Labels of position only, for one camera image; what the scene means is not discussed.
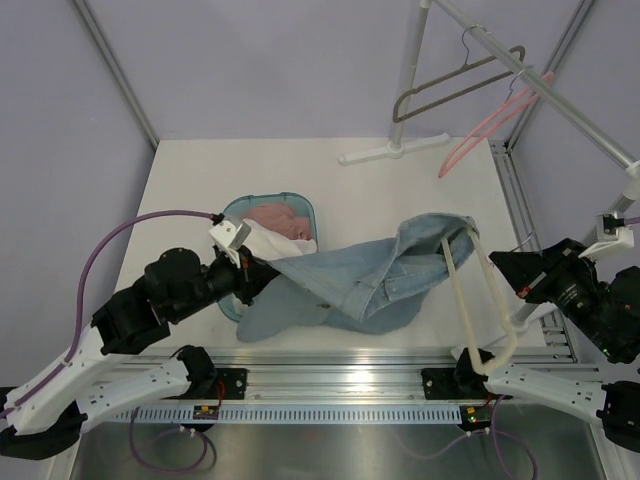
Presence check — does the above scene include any white clothes rack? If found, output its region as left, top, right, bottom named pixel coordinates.
left=337, top=0, right=640, bottom=359

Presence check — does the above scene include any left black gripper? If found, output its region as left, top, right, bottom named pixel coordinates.
left=170, top=244, right=282, bottom=323

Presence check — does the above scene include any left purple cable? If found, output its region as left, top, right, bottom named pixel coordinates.
left=0, top=210, right=219, bottom=416

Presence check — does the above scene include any white pleated skirt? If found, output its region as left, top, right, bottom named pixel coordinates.
left=243, top=217, right=318, bottom=261

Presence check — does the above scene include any aluminium mounting rail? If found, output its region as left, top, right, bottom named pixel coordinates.
left=109, top=347, right=601, bottom=407

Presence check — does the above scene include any white wooden hanger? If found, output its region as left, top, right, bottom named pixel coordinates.
left=441, top=226, right=534, bottom=376

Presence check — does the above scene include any grey clothes hanger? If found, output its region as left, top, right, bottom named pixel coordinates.
left=392, top=29, right=512, bottom=125

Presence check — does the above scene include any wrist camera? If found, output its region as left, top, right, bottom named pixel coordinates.
left=579, top=211, right=634, bottom=262
left=209, top=216, right=251, bottom=267

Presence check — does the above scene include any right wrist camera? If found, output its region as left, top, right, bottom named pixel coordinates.
left=579, top=211, right=634, bottom=262

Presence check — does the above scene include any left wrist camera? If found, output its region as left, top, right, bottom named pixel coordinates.
left=209, top=216, right=251, bottom=267

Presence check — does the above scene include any pink clothes hanger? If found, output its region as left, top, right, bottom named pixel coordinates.
left=438, top=65, right=539, bottom=178

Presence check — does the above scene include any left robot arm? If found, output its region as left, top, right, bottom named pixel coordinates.
left=1, top=248, right=278, bottom=460

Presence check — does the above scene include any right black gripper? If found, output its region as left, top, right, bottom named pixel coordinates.
left=489, top=235, right=625, bottom=357

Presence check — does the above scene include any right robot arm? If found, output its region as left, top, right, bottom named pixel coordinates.
left=453, top=239, right=639, bottom=452

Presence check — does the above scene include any white slotted cable duct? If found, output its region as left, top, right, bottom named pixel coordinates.
left=111, top=404, right=462, bottom=425

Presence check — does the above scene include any teal plastic basket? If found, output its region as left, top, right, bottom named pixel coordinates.
left=219, top=191, right=321, bottom=323

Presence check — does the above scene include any pink skirt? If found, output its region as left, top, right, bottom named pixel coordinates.
left=242, top=203, right=315, bottom=240

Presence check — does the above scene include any blue denim jacket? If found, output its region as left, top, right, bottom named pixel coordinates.
left=236, top=213, right=476, bottom=343

